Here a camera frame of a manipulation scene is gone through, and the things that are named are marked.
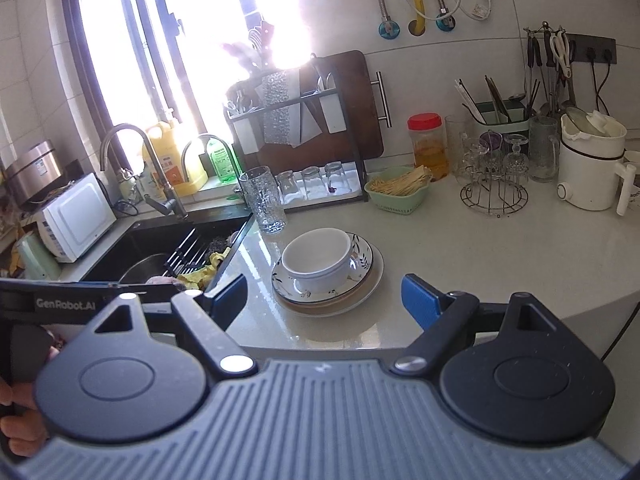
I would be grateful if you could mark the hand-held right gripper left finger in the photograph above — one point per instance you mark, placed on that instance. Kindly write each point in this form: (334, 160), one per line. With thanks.
(230, 297)

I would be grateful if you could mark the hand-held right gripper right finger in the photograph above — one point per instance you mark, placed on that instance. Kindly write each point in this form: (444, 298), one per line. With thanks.
(422, 301)

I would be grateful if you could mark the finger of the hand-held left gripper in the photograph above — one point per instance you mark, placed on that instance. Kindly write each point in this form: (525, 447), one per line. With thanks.
(115, 286)

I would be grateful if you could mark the white plate black leaf print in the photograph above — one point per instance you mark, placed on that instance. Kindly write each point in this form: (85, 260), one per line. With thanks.
(361, 260)

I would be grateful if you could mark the white plate pink flower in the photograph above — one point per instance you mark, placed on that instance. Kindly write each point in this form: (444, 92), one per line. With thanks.
(340, 312)

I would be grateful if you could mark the white ceramic bowl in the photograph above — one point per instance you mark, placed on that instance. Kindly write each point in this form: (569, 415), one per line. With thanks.
(320, 251)

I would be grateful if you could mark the person's left hand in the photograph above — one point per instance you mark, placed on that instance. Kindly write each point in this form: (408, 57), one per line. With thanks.
(20, 430)

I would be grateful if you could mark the yellow cloth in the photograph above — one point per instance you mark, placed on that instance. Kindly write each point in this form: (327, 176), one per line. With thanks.
(210, 270)

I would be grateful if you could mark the black sink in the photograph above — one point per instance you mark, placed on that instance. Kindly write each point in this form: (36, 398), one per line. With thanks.
(130, 255)

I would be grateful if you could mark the pale green jug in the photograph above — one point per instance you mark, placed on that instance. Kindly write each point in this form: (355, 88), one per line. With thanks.
(35, 257)

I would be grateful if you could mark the pink cloth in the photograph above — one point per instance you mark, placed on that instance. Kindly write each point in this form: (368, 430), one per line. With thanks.
(164, 281)

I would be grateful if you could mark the black roll-up sink rack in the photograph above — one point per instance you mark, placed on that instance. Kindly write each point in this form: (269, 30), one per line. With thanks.
(187, 255)

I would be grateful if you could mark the white microwave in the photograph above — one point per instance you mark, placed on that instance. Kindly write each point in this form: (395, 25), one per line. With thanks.
(80, 215)

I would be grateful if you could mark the tall steel faucet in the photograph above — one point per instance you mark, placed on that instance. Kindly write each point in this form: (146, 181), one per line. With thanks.
(167, 205)

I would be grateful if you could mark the green plastic basket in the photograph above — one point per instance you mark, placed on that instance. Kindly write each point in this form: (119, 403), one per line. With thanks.
(400, 205)

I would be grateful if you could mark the tall textured glass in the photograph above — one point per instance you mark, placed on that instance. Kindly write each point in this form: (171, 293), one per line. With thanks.
(264, 202)

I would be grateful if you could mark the pale dried noodle sticks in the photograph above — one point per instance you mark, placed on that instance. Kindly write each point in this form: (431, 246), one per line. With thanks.
(400, 181)

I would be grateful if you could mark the small clear glass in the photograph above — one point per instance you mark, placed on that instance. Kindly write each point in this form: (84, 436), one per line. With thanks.
(336, 179)
(313, 184)
(288, 187)

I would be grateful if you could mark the silver rice cooker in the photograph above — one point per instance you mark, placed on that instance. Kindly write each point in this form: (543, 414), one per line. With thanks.
(32, 172)

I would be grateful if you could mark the yellow detergent bottle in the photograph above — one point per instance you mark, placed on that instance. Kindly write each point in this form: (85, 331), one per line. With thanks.
(175, 165)

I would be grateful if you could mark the green bottle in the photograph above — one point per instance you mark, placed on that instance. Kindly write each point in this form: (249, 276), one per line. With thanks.
(222, 160)

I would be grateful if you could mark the clear jar red lid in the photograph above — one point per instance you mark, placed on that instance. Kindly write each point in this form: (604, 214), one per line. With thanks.
(427, 152)

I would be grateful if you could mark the clear stemmed goblet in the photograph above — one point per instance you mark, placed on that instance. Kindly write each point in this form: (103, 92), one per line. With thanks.
(478, 157)
(516, 157)

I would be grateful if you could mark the black dish rack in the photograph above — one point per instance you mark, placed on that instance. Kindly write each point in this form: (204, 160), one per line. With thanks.
(356, 160)

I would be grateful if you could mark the clear glass tumbler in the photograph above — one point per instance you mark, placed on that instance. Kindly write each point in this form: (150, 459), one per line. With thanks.
(455, 145)

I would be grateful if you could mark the small steel faucet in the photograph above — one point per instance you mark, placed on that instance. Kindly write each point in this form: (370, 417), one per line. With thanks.
(200, 139)

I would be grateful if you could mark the glass pitcher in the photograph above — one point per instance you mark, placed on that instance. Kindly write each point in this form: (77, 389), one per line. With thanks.
(543, 152)

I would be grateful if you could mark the textured clear knife holder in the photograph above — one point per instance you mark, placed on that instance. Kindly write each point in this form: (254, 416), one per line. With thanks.
(274, 107)

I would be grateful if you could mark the white chopsticks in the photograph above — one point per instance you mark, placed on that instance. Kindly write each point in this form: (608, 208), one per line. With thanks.
(470, 102)

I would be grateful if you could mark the white cutlery caddy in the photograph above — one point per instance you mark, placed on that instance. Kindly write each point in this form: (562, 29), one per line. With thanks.
(319, 110)

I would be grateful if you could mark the green utensil holder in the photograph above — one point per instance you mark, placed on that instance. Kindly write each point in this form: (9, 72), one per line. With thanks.
(515, 115)

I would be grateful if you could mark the white electric cooking pot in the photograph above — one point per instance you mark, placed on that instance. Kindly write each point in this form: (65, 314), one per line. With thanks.
(590, 175)

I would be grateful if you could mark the wooden cutting board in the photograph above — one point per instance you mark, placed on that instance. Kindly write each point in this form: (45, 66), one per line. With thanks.
(350, 100)

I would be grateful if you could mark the brown chopsticks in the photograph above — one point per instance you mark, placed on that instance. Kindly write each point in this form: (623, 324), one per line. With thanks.
(496, 97)

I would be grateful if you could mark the metal ladle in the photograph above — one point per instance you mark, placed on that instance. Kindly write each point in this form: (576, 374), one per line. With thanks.
(516, 96)

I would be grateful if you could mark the floral ceramic bowl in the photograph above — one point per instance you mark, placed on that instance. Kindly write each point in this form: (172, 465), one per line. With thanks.
(636, 185)

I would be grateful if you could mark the hanging metal utensils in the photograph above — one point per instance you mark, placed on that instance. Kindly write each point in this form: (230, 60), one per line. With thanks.
(555, 95)

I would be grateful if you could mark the white shallow bowl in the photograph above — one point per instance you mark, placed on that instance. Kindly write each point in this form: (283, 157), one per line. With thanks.
(633, 157)

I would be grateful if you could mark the teal pipe cap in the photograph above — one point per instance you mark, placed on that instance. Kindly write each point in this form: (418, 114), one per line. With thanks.
(445, 21)
(387, 29)

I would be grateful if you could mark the white scissors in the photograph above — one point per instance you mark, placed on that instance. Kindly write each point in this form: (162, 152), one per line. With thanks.
(561, 52)

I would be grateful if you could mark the black power strip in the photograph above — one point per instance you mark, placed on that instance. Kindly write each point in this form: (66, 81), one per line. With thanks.
(597, 47)

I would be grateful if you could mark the dark window frame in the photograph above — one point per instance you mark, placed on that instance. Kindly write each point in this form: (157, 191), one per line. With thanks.
(72, 60)

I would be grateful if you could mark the metal hook rail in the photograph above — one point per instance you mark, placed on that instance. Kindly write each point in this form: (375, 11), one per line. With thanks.
(545, 27)

